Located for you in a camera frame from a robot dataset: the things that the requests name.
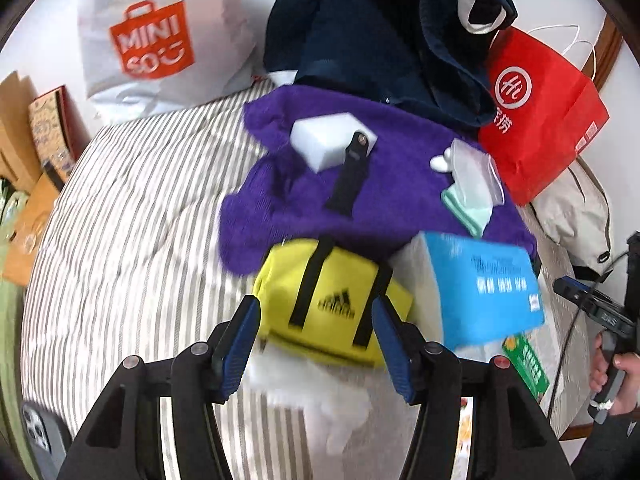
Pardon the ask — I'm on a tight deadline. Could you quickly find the yellow adidas mini bag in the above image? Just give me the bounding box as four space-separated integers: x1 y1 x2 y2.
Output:
253 237 413 367

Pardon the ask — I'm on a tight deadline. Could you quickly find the blue tissue pack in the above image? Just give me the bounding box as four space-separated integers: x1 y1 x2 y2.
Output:
390 232 544 351

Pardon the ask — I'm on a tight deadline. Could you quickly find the white canvas bag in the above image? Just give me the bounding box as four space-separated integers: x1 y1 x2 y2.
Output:
532 157 613 282

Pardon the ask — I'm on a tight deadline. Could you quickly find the smartphone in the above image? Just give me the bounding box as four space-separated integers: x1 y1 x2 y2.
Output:
21 401 72 480

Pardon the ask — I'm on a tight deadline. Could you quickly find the white Miniso plastic bag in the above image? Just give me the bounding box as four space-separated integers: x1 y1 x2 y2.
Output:
78 0 256 122

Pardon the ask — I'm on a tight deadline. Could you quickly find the navy blue tote bag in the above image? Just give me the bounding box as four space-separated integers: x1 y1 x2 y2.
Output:
264 0 518 133

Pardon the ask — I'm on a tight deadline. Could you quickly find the mint green cloth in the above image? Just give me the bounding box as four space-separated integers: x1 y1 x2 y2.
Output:
440 184 492 238

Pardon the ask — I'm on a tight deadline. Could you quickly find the right hand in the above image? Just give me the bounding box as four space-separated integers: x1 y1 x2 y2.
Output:
588 334 640 417

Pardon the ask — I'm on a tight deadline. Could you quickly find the white mesh drawstring pouch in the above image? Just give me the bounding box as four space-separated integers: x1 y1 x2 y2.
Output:
430 139 506 208

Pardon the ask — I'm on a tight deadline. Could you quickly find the purple towel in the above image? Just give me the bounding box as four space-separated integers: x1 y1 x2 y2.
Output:
218 84 539 276

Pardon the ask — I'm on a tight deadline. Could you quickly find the patterned gift box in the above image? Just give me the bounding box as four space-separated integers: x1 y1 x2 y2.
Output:
28 86 90 182

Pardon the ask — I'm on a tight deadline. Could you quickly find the green snack packet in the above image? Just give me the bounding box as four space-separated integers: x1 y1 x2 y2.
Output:
502 334 550 403

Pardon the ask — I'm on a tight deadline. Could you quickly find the red paper shopping bag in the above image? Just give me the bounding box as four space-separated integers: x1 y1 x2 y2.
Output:
478 27 608 206

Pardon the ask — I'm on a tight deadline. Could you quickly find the black strap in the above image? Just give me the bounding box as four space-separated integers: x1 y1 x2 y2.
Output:
324 130 371 219

